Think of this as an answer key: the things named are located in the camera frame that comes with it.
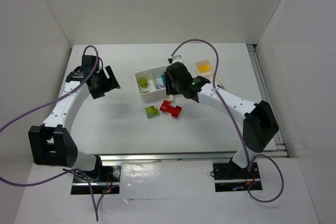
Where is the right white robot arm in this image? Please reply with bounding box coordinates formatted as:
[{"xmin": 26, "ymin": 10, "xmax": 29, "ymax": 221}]
[{"xmin": 164, "ymin": 62, "xmax": 279, "ymax": 169}]

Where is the red lego cluster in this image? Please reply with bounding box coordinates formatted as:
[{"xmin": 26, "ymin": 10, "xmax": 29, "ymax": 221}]
[{"xmin": 160, "ymin": 100, "xmax": 182, "ymax": 118}]

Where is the aluminium rail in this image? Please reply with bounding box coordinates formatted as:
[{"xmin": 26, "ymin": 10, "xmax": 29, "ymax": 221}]
[{"xmin": 78, "ymin": 151, "xmax": 289, "ymax": 163}]

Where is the narrow white divided tray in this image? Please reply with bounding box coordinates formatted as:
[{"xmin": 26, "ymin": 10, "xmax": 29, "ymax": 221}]
[{"xmin": 194, "ymin": 59, "xmax": 225, "ymax": 90}]

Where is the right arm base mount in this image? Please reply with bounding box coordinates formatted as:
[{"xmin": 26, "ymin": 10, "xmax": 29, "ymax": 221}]
[{"xmin": 210, "ymin": 162, "xmax": 263, "ymax": 193}]

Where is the white small lego piece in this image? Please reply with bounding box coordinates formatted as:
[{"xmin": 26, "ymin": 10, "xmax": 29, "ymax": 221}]
[{"xmin": 168, "ymin": 95, "xmax": 174, "ymax": 102}]

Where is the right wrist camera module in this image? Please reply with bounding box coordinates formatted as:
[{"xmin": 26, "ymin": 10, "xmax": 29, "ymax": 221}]
[{"xmin": 168, "ymin": 55, "xmax": 182, "ymax": 64}]

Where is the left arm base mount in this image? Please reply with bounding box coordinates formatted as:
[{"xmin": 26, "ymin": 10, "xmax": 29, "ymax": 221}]
[{"xmin": 70, "ymin": 164, "xmax": 121, "ymax": 195}]

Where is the yellow lego brick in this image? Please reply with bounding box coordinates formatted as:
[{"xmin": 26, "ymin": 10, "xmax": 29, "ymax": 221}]
[{"xmin": 197, "ymin": 65, "xmax": 211, "ymax": 74}]

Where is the green and teal lego stack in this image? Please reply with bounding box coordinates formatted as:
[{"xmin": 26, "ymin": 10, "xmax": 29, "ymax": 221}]
[{"xmin": 145, "ymin": 105, "xmax": 160, "ymax": 119}]

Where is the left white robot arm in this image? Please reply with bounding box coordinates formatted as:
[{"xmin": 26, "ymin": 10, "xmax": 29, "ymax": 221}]
[{"xmin": 28, "ymin": 55, "xmax": 120, "ymax": 177}]

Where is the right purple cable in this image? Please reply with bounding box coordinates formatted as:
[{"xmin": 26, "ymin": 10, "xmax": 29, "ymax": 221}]
[{"xmin": 170, "ymin": 39, "xmax": 284, "ymax": 203}]

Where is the teal long lego brick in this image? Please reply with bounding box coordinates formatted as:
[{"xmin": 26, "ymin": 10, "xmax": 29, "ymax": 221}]
[{"xmin": 161, "ymin": 75, "xmax": 166, "ymax": 86}]

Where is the wide white divided tray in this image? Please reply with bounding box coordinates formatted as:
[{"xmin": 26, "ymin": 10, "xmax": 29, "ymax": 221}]
[{"xmin": 134, "ymin": 66, "xmax": 170, "ymax": 102}]

